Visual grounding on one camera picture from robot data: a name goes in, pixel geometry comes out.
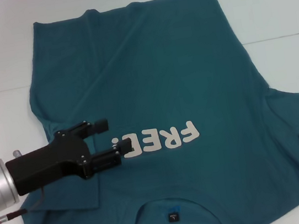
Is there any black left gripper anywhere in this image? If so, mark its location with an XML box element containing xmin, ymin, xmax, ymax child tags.
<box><xmin>1</xmin><ymin>115</ymin><xmax>137</xmax><ymax>198</ymax></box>

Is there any blue FREE print t-shirt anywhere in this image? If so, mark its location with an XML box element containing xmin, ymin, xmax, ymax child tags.
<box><xmin>0</xmin><ymin>0</ymin><xmax>299</xmax><ymax>224</ymax></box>

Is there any left gripper cable with plug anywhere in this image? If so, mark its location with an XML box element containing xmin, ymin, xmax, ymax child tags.
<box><xmin>0</xmin><ymin>186</ymin><xmax>49</xmax><ymax>224</ymax></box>

